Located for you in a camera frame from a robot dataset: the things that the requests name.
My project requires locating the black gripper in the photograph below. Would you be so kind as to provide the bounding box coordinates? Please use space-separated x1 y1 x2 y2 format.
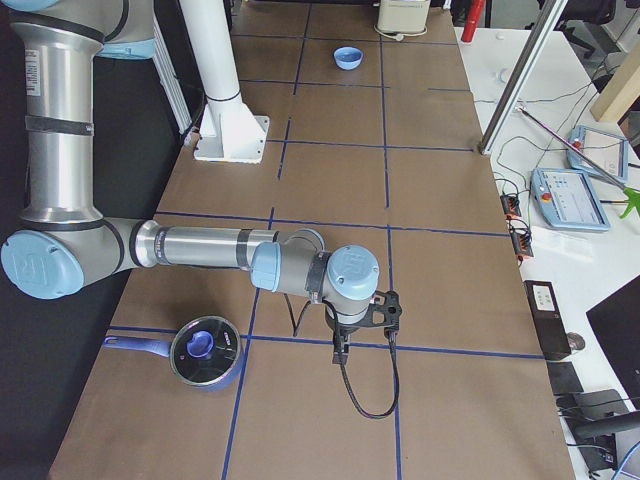
324 303 358 365

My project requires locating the blue bowl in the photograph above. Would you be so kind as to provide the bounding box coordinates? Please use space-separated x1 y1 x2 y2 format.
333 46 364 71

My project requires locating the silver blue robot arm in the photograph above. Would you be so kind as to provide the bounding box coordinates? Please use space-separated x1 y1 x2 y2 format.
1 1 396 362

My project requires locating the blue saucepan with glass lid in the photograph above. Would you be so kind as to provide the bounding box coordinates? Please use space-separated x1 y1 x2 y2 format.
103 316 245 391

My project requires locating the black box with label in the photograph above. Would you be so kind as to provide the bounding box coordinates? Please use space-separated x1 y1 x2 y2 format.
523 280 571 361

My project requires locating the near orange connector block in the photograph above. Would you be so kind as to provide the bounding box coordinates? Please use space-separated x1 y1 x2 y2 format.
509 225 534 261

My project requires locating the orange connector block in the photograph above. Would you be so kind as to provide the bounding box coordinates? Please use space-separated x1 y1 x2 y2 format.
509 225 534 261
500 194 522 220

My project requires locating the far orange connector block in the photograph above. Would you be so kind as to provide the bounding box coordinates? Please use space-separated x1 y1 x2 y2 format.
500 194 522 220

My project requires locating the white mounting pillar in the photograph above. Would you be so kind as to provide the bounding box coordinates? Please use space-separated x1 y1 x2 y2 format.
180 0 270 164

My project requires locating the near blue teach pendant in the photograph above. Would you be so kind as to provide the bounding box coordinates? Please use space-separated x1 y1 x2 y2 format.
531 168 610 232

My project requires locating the blue teach pendant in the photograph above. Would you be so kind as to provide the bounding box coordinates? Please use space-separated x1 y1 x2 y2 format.
531 168 610 232
568 125 629 183

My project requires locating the black monitor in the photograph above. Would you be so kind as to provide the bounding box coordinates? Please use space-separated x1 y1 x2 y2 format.
587 279 639 408

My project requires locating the reacher grabber stick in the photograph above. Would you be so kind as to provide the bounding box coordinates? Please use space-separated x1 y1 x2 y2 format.
515 106 639 219

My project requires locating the far blue teach pendant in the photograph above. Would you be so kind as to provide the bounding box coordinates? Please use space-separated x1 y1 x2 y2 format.
568 125 629 183

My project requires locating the silver toaster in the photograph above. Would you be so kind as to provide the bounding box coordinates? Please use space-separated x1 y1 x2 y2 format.
376 0 430 34

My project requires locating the red cylinder bottle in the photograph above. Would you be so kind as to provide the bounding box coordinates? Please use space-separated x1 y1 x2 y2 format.
460 0 486 44

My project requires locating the wooden plank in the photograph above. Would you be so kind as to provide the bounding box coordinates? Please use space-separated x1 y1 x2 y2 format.
590 44 640 123

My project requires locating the black camera cable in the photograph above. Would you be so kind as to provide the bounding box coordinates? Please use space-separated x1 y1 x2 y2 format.
324 298 401 420

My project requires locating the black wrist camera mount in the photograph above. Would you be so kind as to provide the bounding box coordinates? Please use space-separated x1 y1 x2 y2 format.
356 290 403 335

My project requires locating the aluminium frame post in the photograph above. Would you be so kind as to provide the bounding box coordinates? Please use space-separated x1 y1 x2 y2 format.
478 0 568 155

